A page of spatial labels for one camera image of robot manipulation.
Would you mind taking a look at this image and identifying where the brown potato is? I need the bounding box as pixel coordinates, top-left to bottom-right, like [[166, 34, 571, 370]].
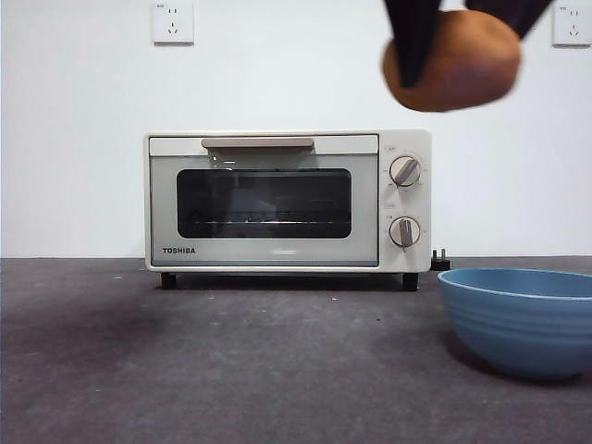
[[381, 8, 523, 112]]

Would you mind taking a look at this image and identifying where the glass oven door with handle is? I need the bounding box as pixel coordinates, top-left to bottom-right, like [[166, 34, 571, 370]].
[[147, 133, 380, 268]]

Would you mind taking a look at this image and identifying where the blue ribbed bowl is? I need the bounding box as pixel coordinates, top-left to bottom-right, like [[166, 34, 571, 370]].
[[438, 267, 592, 383]]

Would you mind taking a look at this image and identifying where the cream Toshiba toaster oven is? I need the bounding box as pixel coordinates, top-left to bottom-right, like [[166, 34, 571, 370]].
[[143, 128, 434, 291]]

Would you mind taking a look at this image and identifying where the round beige temperature knob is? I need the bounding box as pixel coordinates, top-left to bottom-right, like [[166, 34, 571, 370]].
[[388, 155, 422, 188]]

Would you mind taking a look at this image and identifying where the round beige timer knob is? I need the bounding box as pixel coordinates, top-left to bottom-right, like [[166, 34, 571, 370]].
[[388, 216, 422, 248]]

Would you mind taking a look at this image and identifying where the white wall socket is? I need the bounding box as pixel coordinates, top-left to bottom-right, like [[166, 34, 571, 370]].
[[552, 4, 592, 47], [153, 2, 195, 46]]

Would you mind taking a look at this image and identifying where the metal wire oven rack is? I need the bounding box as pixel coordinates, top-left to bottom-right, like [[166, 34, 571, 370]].
[[193, 219, 351, 228]]

